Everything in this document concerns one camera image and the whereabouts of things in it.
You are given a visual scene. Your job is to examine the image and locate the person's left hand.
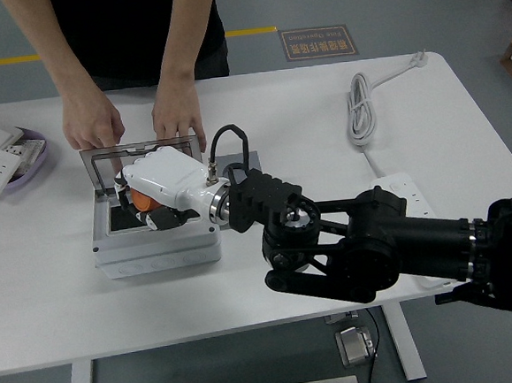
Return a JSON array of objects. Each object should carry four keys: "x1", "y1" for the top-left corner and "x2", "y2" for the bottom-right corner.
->
[{"x1": 148, "y1": 77, "x2": 209, "y2": 157}]

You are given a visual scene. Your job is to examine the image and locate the person's right hand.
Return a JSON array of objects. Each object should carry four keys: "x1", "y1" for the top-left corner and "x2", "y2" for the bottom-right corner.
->
[{"x1": 58, "y1": 83, "x2": 128, "y2": 153}]

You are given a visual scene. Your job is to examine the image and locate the person torso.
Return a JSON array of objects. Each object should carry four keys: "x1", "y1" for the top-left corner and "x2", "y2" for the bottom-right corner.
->
[{"x1": 1, "y1": 0, "x2": 233, "y2": 99}]

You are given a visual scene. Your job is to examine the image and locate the black table control panel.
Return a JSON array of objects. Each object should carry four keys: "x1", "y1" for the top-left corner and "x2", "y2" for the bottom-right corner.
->
[{"x1": 432, "y1": 290, "x2": 462, "y2": 306}]

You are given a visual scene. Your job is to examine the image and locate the white power cable with plug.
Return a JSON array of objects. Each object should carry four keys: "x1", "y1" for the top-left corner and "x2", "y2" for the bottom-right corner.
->
[{"x1": 342, "y1": 50, "x2": 438, "y2": 180}]

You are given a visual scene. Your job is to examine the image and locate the orange cylinder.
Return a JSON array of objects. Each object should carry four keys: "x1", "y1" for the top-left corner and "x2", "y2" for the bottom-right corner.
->
[{"x1": 130, "y1": 187, "x2": 164, "y2": 215}]

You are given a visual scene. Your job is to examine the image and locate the grey enclosure box with lid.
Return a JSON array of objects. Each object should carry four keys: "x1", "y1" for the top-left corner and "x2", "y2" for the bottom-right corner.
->
[{"x1": 78, "y1": 132, "x2": 225, "y2": 283}]

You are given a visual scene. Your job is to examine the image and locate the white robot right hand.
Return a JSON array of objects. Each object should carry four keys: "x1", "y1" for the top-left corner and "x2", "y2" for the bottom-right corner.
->
[{"x1": 110, "y1": 142, "x2": 218, "y2": 235}]

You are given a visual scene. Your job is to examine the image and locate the brown floor sign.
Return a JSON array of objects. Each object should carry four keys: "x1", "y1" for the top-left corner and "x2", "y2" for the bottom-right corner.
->
[{"x1": 278, "y1": 23, "x2": 361, "y2": 63}]

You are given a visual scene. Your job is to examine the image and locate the purple tray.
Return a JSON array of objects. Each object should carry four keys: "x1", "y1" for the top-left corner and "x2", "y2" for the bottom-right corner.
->
[{"x1": 0, "y1": 124, "x2": 53, "y2": 191}]

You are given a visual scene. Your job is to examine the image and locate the grey cube block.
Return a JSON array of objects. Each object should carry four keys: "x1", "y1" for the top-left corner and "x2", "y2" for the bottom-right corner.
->
[{"x1": 212, "y1": 149, "x2": 264, "y2": 180}]

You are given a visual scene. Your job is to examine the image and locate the yellow floor tape line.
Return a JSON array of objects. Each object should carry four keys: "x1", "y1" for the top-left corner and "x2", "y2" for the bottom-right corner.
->
[{"x1": 0, "y1": 24, "x2": 280, "y2": 69}]

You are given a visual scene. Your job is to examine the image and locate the black cable under table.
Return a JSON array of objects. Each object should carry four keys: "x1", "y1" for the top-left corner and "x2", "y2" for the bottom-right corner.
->
[{"x1": 360, "y1": 306, "x2": 386, "y2": 383}]

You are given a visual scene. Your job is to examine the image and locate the silver metal box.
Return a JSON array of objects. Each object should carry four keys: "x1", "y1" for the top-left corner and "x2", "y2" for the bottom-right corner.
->
[{"x1": 334, "y1": 323, "x2": 379, "y2": 368}]

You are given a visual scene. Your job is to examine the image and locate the white multi-hole socket plate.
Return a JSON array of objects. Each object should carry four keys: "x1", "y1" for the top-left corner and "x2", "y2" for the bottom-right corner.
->
[{"x1": 1, "y1": 136, "x2": 47, "y2": 177}]

